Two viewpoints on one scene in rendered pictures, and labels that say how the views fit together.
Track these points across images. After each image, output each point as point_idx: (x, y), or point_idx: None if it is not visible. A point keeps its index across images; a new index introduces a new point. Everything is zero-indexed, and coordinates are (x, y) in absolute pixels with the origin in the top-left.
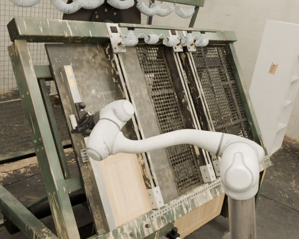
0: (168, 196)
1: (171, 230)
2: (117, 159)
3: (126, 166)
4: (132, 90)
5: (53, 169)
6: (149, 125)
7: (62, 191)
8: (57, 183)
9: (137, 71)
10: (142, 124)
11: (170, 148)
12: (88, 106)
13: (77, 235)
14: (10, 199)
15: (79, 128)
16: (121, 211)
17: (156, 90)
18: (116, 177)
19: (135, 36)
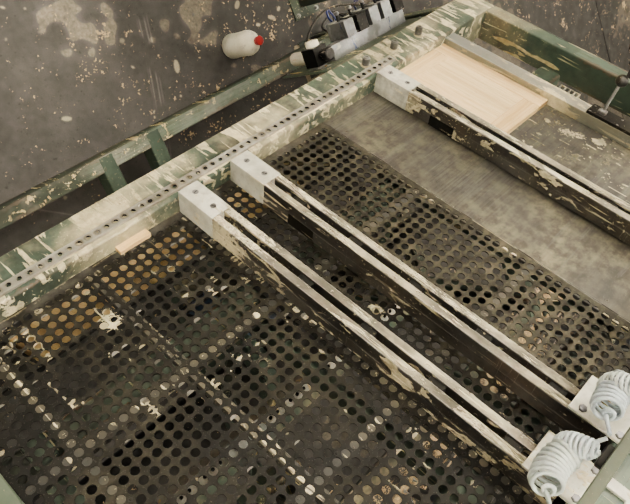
0: (352, 113)
1: (321, 68)
2: (508, 113)
3: (483, 112)
4: (577, 241)
5: (595, 57)
6: (481, 200)
7: (561, 43)
8: (575, 47)
9: (603, 288)
10: (502, 193)
11: (397, 188)
12: (622, 161)
13: (502, 16)
14: None
15: None
16: (446, 61)
17: (523, 284)
18: (489, 92)
19: None
